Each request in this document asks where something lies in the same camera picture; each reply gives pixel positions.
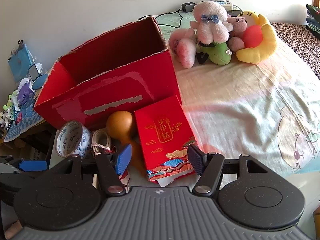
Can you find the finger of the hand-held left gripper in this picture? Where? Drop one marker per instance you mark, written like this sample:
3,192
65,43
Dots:
33,165

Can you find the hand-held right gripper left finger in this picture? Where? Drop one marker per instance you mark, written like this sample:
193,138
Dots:
123,158

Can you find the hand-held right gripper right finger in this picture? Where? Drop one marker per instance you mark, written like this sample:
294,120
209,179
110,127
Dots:
196,160

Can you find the brown gourd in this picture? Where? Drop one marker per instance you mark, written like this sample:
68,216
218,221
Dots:
120,125

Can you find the red gift box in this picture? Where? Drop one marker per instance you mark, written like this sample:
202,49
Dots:
162,130

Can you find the clear printed tape roll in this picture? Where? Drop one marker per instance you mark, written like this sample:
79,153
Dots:
72,140

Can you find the red cardboard box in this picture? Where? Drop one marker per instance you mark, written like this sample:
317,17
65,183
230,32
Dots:
112,92

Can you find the brown cardboard carton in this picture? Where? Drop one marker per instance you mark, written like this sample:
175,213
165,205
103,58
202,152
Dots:
22,150

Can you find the blue checkered floral cloth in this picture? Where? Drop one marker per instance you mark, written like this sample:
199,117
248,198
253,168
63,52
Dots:
27,122

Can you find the small red clip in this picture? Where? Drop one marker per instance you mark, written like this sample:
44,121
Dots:
18,118

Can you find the green frog toy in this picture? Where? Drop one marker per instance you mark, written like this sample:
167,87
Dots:
10,102

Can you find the purple toy figure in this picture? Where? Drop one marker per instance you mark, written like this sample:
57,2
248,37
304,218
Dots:
25,95

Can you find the pale green bear print quilt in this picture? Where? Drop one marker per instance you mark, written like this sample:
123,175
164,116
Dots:
237,92

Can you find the blue glasses case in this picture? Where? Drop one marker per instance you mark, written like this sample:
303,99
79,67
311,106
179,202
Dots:
38,83

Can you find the small black standing mirror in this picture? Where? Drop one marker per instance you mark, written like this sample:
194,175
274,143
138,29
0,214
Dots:
33,72

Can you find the green plush toy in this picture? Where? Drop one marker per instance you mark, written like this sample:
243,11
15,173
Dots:
218,55

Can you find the pink fluffy plush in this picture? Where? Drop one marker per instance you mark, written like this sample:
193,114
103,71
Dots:
185,50

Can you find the small mauve plush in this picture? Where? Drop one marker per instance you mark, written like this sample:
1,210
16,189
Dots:
236,42

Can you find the red-orange plush ball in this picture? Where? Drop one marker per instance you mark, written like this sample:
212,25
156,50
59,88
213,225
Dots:
252,37

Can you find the pink plush dog blue bow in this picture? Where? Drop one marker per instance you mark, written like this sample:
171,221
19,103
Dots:
210,22

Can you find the yellow crescent moon plush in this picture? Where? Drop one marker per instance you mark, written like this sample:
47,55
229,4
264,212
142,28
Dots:
267,40

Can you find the yellow tiger plush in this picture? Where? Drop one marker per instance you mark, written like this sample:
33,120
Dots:
247,17

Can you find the black smartphone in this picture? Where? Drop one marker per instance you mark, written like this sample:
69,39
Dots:
235,12

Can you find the black charger adapter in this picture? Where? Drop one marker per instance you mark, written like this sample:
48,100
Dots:
188,7

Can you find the dark floral blanket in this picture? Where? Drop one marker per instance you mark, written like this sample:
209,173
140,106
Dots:
300,45

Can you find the white power strip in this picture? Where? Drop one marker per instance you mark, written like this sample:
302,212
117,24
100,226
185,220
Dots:
222,3

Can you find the folded dark clothes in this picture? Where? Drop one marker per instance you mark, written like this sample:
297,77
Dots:
313,20

